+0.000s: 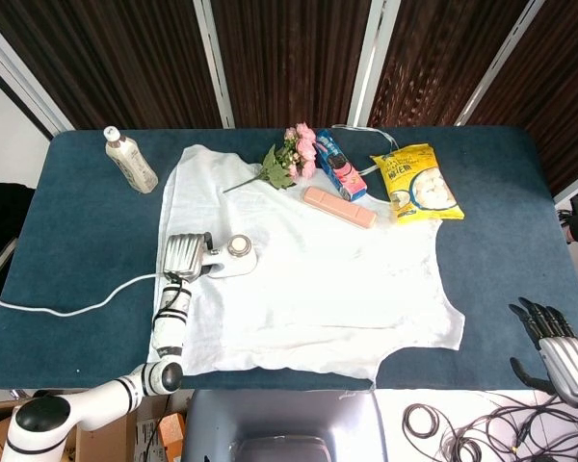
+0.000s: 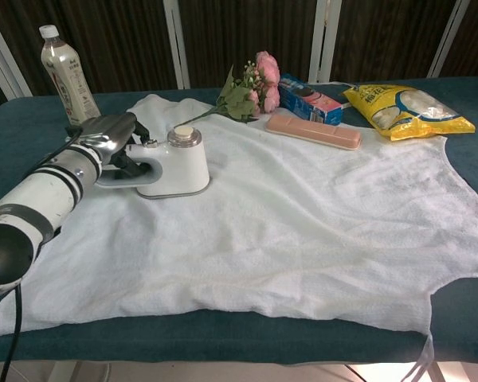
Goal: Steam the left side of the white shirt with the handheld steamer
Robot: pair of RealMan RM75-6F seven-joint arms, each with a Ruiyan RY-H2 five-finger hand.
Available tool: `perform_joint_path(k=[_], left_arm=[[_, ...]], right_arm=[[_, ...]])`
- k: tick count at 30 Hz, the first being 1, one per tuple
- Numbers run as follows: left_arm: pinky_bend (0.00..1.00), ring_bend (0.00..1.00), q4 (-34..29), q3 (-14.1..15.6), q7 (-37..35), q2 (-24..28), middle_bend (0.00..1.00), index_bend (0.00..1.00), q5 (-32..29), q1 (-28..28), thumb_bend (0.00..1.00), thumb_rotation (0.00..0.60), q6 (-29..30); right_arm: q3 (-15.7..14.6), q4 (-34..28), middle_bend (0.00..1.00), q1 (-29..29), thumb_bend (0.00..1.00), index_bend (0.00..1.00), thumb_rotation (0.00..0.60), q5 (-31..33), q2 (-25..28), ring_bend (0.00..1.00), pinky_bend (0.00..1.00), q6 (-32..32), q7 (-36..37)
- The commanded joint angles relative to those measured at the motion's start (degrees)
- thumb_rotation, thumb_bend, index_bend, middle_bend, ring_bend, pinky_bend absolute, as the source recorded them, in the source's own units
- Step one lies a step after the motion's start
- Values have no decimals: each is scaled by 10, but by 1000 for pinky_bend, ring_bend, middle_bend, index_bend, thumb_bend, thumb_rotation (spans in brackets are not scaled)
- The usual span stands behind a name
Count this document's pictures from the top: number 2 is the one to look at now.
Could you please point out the white towel cloth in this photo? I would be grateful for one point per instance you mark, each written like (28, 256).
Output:
(322, 219)

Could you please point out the yellow snack bag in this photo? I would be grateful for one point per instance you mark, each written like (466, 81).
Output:
(406, 111)

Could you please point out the blue pink cookie box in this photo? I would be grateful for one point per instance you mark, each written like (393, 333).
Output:
(310, 103)

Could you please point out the pink oblong plastic case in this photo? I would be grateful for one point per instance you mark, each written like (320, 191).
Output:
(314, 131)

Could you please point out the milk tea plastic bottle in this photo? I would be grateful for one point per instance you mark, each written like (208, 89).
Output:
(69, 83)

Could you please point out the pink artificial flower bouquet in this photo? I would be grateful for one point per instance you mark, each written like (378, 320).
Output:
(263, 87)

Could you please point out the brown folding screen white frame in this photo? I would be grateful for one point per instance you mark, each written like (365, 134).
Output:
(123, 40)

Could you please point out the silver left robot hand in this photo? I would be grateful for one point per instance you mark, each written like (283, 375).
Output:
(103, 129)

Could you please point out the dark teal table cover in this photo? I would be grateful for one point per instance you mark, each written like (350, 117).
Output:
(16, 119)

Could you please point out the white handheld steam iron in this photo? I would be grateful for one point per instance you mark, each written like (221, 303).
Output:
(183, 167)

